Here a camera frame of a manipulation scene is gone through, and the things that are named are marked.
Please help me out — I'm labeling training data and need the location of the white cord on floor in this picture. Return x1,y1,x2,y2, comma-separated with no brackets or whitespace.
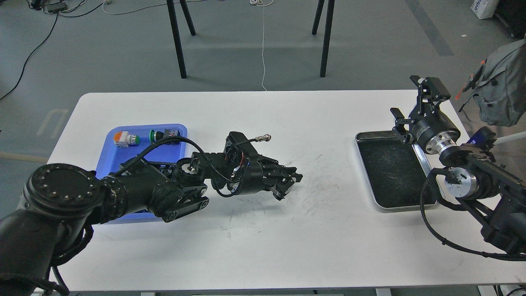
249,0,274,92

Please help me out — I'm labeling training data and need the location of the black table leg left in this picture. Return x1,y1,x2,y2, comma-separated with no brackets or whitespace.
166,0,196,79

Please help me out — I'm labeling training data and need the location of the black power strip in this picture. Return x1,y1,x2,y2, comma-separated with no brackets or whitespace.
43,2,68,14

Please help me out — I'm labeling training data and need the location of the white cardboard box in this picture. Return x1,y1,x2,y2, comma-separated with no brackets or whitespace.
470,0,500,19

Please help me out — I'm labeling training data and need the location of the blue plastic tray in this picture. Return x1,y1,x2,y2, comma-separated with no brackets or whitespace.
88,124,187,224

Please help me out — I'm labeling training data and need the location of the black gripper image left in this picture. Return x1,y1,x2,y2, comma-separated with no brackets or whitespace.
234,160,303,201

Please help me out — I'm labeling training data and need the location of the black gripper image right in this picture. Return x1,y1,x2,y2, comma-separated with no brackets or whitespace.
390,76,461,154

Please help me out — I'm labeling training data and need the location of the black cable on floor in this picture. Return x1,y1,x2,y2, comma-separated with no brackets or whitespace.
0,0,103,99

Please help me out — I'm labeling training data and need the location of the green push button switch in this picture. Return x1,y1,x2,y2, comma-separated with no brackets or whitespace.
148,129,180,143

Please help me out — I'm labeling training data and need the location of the grey backpack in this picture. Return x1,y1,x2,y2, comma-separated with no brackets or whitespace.
455,39,526,127

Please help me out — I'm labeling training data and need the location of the silver metal tray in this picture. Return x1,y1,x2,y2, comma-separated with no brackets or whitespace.
355,130,432,213

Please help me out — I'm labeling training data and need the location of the black table leg right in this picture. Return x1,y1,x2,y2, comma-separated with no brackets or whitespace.
311,0,336,78

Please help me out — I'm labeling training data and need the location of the black table leg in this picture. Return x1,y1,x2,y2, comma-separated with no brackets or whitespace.
166,0,196,79
311,0,336,78

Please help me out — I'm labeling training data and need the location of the black robot arm image left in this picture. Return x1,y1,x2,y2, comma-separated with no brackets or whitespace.
0,131,302,296

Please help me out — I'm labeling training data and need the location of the orange push button switch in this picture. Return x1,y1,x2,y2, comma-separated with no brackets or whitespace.
113,131,141,148

